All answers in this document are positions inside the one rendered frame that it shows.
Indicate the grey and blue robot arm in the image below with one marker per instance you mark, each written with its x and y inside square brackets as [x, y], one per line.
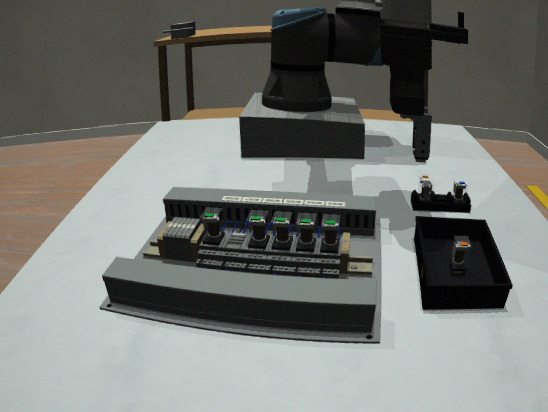
[303, 39]

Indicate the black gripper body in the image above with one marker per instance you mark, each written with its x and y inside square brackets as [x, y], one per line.
[406, 46]

